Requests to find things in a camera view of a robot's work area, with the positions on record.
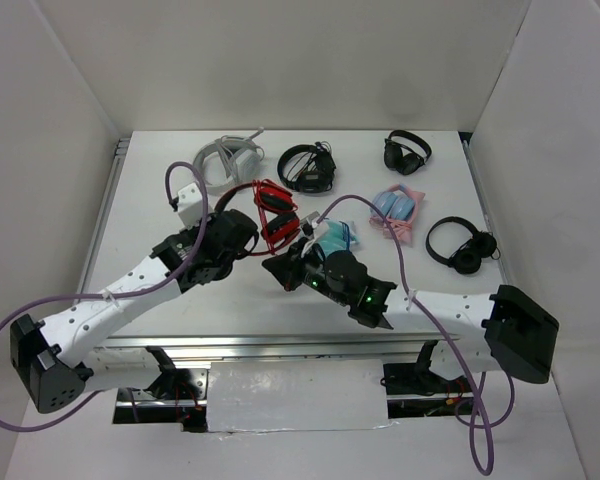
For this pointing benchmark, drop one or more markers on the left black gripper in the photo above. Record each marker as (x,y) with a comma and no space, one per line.
(205,223)

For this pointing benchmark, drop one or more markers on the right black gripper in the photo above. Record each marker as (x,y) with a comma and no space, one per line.
(287,267)

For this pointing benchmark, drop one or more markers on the red black headphones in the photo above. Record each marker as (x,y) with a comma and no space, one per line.
(277,211)

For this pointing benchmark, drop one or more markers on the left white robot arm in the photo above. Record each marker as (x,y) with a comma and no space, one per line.
(53,357)

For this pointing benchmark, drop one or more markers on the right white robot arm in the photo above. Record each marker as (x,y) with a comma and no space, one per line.
(506,330)

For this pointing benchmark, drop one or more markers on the teal white headphones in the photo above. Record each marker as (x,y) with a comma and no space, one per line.
(339,236)

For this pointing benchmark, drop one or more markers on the white grey headphones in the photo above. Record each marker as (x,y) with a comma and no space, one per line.
(240,157)

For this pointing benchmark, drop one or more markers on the pink blue cat-ear headphones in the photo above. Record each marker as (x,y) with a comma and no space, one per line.
(400,206)

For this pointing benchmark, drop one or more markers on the black folded headphones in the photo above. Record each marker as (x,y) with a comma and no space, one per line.
(405,152)

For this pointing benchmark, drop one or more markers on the black thin-band headphones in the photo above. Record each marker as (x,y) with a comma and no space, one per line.
(467,258)

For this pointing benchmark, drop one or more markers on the white foil-edged panel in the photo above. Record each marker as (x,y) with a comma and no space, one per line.
(305,395)

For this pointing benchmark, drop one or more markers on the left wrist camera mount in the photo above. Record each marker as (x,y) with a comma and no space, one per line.
(188,205)

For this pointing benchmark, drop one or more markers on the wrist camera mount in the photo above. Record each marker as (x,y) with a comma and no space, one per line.
(312,230)
(188,205)

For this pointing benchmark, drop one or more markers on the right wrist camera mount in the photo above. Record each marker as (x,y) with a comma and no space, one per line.
(312,230)

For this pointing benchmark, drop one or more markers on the black wired headphones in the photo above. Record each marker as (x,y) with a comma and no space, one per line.
(318,173)

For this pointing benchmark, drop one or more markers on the aluminium rail frame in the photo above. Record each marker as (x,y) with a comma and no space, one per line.
(249,312)

